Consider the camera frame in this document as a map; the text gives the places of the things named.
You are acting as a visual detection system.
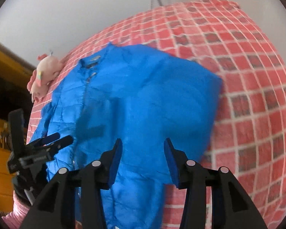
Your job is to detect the blue puffer jacket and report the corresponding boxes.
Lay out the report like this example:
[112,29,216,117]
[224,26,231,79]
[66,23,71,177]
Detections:
[32,44,222,228]

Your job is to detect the pink sleeved left forearm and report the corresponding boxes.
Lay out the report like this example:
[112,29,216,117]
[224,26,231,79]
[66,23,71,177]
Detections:
[1,191,30,229]

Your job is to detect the black gloved left hand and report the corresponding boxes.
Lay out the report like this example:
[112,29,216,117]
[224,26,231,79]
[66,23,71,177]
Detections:
[12,164,48,206]

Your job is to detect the pink plush unicorn toy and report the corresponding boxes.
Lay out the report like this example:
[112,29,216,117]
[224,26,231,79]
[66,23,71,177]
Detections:
[27,52,64,103]

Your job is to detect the yellow wooden cabinet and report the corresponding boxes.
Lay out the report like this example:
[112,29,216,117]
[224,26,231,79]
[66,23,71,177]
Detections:
[0,49,32,212]

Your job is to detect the red plaid bed cover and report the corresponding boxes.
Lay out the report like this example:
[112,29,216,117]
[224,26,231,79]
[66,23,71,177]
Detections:
[26,0,286,229]

